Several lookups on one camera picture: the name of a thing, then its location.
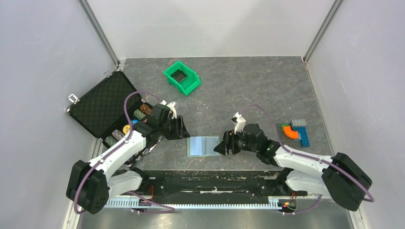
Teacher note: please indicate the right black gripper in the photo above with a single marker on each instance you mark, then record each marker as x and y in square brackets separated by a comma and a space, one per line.
[230, 139]

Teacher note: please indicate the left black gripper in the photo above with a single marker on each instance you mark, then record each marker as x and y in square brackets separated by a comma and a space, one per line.
[180, 132]

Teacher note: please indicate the green card holder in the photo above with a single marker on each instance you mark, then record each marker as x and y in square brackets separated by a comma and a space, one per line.
[202, 146]

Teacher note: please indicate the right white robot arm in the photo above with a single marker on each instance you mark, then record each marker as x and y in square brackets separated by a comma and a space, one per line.
[338, 176]

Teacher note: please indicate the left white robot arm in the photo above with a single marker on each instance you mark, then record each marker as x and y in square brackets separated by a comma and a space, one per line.
[92, 184]

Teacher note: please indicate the green plastic bin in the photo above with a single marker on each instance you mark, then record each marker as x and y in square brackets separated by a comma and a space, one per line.
[189, 84]

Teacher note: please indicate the toy brick assembly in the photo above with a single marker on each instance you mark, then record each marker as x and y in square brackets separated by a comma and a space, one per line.
[294, 133]

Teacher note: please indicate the black poker chip case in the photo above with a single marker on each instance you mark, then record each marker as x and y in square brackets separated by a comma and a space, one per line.
[111, 108]

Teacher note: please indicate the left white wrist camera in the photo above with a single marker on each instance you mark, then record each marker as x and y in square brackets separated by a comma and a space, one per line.
[172, 106]

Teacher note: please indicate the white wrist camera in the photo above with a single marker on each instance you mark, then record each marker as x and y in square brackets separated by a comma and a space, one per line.
[172, 106]
[239, 122]

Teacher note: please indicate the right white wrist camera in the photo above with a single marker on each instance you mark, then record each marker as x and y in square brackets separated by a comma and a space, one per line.
[239, 122]

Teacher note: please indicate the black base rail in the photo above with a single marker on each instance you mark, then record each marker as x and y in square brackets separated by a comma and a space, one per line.
[214, 186]

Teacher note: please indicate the white toothed cable strip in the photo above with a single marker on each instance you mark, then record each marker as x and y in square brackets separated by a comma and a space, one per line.
[135, 203]

